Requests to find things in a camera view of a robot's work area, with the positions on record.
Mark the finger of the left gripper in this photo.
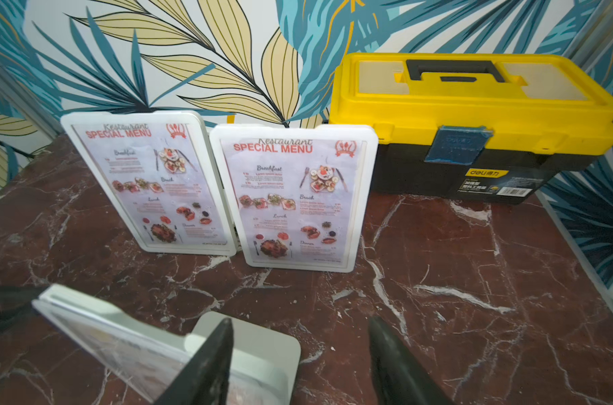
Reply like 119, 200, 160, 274
0, 285, 48, 334

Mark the pink menu sheet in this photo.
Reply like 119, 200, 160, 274
72, 121, 228, 250

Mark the restaurant special menu sheet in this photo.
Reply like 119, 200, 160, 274
220, 138, 367, 271

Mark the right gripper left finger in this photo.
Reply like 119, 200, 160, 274
154, 318, 234, 405

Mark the yellow black toolbox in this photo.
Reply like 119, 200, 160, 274
329, 53, 613, 204

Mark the white menu rack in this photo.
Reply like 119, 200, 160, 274
32, 285, 301, 404
60, 111, 237, 257
210, 124, 378, 273

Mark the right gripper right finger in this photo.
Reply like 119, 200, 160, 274
368, 317, 453, 405

